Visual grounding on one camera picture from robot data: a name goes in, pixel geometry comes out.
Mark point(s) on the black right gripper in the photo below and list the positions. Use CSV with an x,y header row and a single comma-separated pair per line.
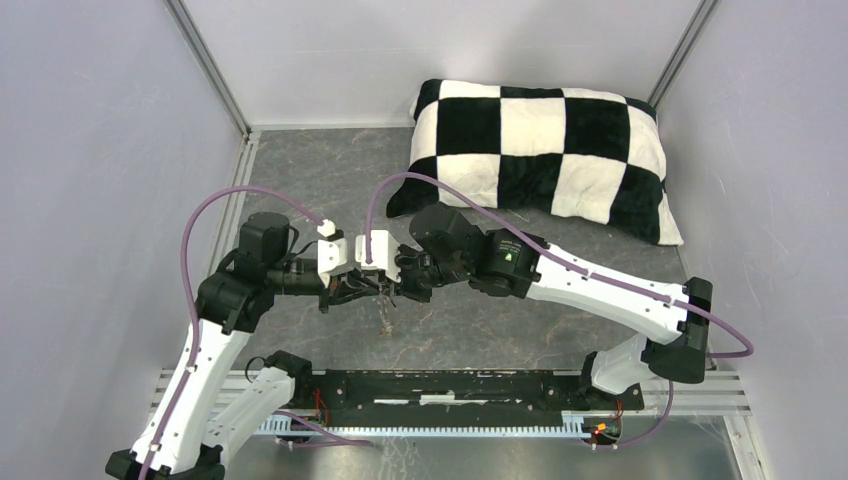
x,y
404,287

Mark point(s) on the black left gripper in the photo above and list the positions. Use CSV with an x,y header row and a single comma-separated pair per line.
x,y
344,288

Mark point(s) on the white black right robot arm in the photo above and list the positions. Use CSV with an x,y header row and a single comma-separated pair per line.
x,y
670,342

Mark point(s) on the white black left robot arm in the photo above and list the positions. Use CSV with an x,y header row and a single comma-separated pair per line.
x,y
185,439

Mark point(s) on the black and white checkered pillow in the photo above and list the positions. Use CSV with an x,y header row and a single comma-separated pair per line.
x,y
567,152

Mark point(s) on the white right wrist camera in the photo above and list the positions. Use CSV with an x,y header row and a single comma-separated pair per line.
x,y
378,254

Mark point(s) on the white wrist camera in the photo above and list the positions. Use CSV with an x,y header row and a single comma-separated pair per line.
x,y
332,250
378,254

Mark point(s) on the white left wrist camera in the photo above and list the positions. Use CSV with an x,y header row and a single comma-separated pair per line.
x,y
332,250

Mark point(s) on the black mounting base rail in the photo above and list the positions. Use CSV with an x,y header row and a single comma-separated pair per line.
x,y
454,398

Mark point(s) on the white toothed cable duct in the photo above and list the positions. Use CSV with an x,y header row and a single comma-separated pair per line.
x,y
568,427

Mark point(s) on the aluminium frame post left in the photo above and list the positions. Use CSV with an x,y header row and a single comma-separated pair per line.
x,y
205,59

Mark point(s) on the aluminium frame post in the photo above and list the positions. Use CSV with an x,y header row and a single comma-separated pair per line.
x,y
682,50
205,59

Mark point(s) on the aluminium frame post right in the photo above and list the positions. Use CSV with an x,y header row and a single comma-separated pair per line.
x,y
682,50

